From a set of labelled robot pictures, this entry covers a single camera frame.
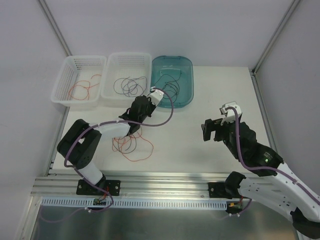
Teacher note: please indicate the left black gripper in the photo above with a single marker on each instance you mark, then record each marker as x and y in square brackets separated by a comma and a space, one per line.
[135, 122]

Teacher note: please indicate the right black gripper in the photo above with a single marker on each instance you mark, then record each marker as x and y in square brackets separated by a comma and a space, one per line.
[217, 128]

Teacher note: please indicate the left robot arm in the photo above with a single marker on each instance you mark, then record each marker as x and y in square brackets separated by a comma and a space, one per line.
[79, 144]

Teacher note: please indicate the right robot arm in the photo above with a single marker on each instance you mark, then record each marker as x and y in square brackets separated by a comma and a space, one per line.
[293, 200]

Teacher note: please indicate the right white perforated basket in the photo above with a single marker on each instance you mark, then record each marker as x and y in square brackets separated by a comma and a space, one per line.
[127, 75]

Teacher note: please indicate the white perforated basket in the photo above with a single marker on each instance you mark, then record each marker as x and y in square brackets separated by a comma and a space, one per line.
[127, 75]
[78, 83]

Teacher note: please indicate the teal transparent plastic bin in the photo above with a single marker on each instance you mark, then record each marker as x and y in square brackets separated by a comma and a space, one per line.
[175, 76]

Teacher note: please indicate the left white perforated basket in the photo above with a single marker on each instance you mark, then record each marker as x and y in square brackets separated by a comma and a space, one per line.
[78, 83]

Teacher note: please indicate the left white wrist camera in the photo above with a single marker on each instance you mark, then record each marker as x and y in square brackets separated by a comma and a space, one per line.
[155, 95]

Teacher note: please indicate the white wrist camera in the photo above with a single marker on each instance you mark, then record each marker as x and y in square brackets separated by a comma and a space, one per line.
[155, 95]
[228, 111]

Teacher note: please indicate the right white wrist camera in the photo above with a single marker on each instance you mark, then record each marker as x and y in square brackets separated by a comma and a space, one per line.
[228, 111]

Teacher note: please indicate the aluminium mounting rail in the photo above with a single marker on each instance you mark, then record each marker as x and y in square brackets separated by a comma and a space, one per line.
[135, 185]

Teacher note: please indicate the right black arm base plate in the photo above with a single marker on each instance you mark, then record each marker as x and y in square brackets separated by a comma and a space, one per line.
[216, 190]

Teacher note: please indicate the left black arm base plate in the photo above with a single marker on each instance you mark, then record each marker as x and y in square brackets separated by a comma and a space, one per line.
[85, 189]

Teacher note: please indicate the white slotted cable duct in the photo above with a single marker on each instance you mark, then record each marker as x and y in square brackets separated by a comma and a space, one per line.
[132, 203]

